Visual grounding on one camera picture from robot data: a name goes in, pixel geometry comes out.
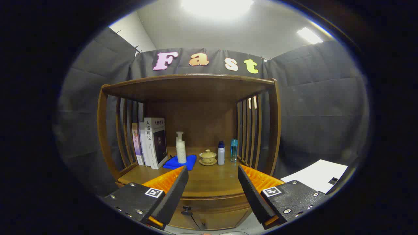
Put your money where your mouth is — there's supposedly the white drawer unit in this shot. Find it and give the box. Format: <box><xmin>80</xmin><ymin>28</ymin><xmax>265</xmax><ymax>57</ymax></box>
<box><xmin>281</xmin><ymin>159</ymin><xmax>348</xmax><ymax>194</ymax></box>

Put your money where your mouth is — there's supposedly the thin white book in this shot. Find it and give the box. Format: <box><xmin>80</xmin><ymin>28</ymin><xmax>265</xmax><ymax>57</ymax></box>
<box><xmin>139</xmin><ymin>122</ymin><xmax>151</xmax><ymax>167</ymax></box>

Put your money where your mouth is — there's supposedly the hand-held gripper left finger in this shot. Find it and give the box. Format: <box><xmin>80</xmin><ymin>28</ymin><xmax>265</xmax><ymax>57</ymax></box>
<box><xmin>104</xmin><ymin>165</ymin><xmax>189</xmax><ymax>230</ymax></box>

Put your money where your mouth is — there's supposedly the brown wooden cabinet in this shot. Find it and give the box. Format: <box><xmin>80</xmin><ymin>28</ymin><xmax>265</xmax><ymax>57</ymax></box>
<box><xmin>97</xmin><ymin>74</ymin><xmax>282</xmax><ymax>230</ymax></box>

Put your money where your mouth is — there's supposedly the beige lidded tea cup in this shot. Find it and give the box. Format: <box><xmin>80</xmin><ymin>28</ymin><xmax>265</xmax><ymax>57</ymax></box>
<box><xmin>200</xmin><ymin>149</ymin><xmax>217</xmax><ymax>164</ymax></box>

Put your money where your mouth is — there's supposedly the purple book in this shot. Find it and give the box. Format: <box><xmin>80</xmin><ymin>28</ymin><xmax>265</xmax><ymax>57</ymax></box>
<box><xmin>132</xmin><ymin>123</ymin><xmax>144</xmax><ymax>166</ymax></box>

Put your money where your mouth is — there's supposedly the white pump bottle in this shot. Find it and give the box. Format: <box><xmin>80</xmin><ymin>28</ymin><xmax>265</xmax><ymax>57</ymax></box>
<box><xmin>176</xmin><ymin>132</ymin><xmax>187</xmax><ymax>164</ymax></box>

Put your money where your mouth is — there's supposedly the large ceiling light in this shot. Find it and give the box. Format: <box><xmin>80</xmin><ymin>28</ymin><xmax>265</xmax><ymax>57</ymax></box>
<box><xmin>181</xmin><ymin>0</ymin><xmax>254</xmax><ymax>18</ymax></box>

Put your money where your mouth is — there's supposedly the blue folded cloth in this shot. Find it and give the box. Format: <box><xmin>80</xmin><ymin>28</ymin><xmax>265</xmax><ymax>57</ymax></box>
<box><xmin>163</xmin><ymin>155</ymin><xmax>197</xmax><ymax>171</ymax></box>

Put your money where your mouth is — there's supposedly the white portrait cover book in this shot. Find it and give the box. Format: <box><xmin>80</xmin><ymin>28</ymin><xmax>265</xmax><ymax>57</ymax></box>
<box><xmin>144</xmin><ymin>117</ymin><xmax>168</xmax><ymax>169</ymax></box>

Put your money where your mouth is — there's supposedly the brown wooden countertop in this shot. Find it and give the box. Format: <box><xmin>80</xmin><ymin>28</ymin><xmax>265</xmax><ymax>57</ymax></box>
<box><xmin>118</xmin><ymin>147</ymin><xmax>273</xmax><ymax>198</ymax></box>

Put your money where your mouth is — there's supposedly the brown wooden drawer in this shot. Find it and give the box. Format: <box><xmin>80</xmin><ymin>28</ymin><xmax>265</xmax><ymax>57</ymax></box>
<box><xmin>176</xmin><ymin>194</ymin><xmax>252</xmax><ymax>214</ymax></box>

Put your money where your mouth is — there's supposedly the wooden cabinet door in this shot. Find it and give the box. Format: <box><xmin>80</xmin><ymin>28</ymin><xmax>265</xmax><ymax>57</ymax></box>
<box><xmin>168</xmin><ymin>214</ymin><xmax>201</xmax><ymax>230</ymax></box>
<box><xmin>193</xmin><ymin>209</ymin><xmax>252</xmax><ymax>230</ymax></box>

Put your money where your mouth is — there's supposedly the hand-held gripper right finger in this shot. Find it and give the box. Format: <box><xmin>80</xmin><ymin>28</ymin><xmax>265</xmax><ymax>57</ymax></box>
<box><xmin>238</xmin><ymin>164</ymin><xmax>329</xmax><ymax>229</ymax></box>

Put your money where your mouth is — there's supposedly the small ceiling light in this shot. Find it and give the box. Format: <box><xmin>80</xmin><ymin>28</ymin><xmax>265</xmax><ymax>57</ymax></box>
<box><xmin>297</xmin><ymin>27</ymin><xmax>324</xmax><ymax>44</ymax></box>

